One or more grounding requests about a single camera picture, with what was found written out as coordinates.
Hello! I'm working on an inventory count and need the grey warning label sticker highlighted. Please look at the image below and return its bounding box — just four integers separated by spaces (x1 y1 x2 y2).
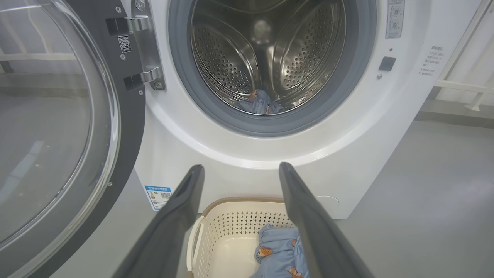
386 0 405 39

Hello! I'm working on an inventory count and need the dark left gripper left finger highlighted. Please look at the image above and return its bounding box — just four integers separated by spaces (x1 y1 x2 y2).
112 165 205 278

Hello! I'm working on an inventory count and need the blue energy label sticker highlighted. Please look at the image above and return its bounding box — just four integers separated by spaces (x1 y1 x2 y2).
144 185 173 211

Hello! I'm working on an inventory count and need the metal door hinge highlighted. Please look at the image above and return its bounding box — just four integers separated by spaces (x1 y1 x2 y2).
106 0 167 91

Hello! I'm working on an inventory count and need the white front-load washing machine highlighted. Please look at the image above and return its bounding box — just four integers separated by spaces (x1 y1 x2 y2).
133 0 483 220

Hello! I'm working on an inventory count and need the round white filter cover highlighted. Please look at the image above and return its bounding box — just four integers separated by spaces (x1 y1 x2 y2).
315 195 340 211

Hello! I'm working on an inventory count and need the cream laundry basket brown rim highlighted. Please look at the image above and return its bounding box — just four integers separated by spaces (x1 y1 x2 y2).
186 197 309 278

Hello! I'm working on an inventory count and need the black round glass washer door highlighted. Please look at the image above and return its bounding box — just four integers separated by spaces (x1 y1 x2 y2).
0 0 146 278

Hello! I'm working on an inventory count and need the blue bear print garment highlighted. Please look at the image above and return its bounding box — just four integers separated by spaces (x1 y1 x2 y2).
251 224 311 278
235 89 284 115

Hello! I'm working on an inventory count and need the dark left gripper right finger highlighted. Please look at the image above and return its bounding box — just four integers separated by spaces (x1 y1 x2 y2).
279 162 375 278

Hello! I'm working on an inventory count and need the white metal railing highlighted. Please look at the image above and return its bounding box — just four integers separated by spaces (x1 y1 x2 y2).
434 0 494 112

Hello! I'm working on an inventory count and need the stainless steel washing machine drum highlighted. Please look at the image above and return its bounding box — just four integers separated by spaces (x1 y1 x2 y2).
190 0 347 115

